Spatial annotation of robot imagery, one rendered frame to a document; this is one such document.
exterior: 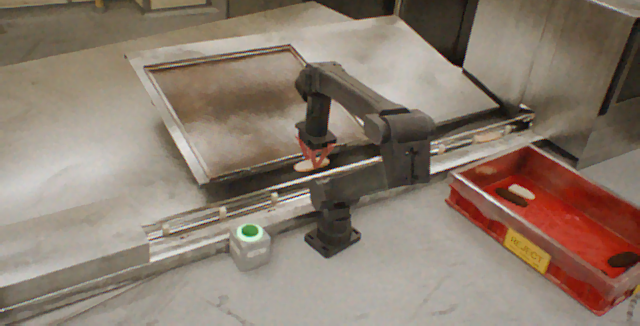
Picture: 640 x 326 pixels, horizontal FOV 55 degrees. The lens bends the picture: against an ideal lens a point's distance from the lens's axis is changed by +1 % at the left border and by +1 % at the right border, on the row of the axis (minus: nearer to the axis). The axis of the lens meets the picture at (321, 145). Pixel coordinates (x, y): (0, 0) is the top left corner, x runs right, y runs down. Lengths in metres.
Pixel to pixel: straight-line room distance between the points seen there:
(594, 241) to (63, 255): 1.25
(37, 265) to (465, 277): 0.91
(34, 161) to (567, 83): 1.51
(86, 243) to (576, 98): 1.37
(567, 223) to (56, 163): 1.36
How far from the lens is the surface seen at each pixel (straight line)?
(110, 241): 1.33
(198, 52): 1.97
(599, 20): 1.85
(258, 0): 3.83
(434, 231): 1.56
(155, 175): 1.67
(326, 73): 1.32
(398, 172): 1.05
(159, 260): 1.36
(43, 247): 1.35
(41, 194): 1.66
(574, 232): 1.71
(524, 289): 1.49
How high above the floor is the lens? 1.79
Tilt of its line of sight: 32 degrees down
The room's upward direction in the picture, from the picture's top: 6 degrees clockwise
